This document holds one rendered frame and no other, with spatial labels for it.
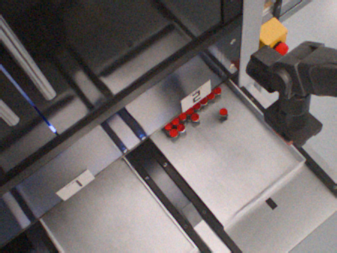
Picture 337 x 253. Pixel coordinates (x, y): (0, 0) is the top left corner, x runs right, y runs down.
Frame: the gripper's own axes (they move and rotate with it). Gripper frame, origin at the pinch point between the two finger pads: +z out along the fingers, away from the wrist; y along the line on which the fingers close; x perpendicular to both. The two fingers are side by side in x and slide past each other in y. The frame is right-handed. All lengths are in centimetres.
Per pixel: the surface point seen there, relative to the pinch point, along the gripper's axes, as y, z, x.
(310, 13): 82, 97, -100
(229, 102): 25.5, 17.0, -3.4
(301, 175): -1.1, 21.0, -4.0
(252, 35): 23.0, -5.5, -10.2
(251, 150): 11.5, 19.0, 1.3
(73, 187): 24.8, 3.5, 41.1
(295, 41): 76, 98, -83
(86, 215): 25, 17, 43
